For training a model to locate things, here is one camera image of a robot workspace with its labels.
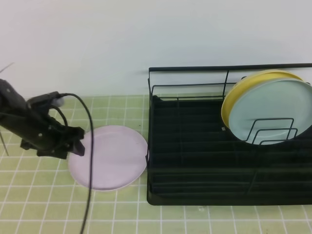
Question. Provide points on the yellow round plate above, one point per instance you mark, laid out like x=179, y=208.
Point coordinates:
x=247, y=83

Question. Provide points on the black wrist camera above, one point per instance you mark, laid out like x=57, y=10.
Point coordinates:
x=46, y=101

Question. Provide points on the pink round plate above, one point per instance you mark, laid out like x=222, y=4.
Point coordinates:
x=117, y=158

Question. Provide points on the light green round plate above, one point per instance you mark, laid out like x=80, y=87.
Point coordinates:
x=272, y=112

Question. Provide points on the black wire dish rack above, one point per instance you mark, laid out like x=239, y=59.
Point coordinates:
x=194, y=159

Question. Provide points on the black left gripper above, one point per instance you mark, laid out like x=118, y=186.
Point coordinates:
x=48, y=137

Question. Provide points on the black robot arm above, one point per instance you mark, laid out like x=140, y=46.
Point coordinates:
x=13, y=108

